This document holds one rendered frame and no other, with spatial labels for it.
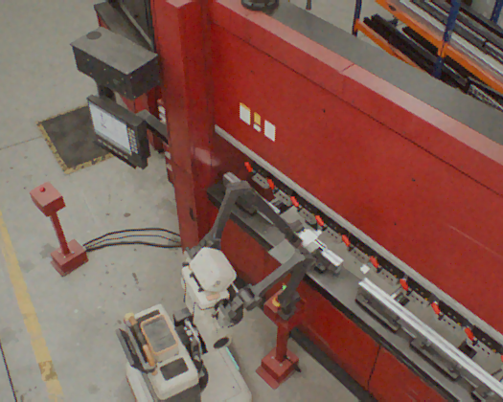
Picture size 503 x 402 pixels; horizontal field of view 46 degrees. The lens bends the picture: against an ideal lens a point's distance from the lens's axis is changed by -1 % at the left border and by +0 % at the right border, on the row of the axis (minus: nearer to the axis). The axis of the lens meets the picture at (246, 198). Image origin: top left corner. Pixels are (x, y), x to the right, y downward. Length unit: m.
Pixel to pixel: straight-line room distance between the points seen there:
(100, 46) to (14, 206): 2.34
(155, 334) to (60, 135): 3.17
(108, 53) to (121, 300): 1.99
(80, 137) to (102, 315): 2.09
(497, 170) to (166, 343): 1.96
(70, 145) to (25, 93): 1.08
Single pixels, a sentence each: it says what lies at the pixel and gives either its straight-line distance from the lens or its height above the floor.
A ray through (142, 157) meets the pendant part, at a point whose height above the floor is 1.34.
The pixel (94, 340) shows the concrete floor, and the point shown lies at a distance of 4.62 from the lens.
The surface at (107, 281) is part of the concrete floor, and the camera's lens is 4.88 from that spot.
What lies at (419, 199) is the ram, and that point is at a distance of 2.88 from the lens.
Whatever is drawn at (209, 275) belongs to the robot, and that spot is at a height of 1.35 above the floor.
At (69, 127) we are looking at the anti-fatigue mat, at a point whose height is 0.01.
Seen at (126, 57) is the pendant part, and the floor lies 1.95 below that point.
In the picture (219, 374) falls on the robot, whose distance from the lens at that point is 4.04.
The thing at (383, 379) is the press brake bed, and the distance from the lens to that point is 3.89.
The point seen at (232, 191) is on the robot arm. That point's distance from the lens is 3.20.
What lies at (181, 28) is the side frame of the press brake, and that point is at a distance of 3.35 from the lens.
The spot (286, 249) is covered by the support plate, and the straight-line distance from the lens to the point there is 3.69.
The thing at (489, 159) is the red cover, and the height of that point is 2.29.
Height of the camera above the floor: 3.88
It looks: 47 degrees down
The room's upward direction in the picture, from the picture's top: straight up
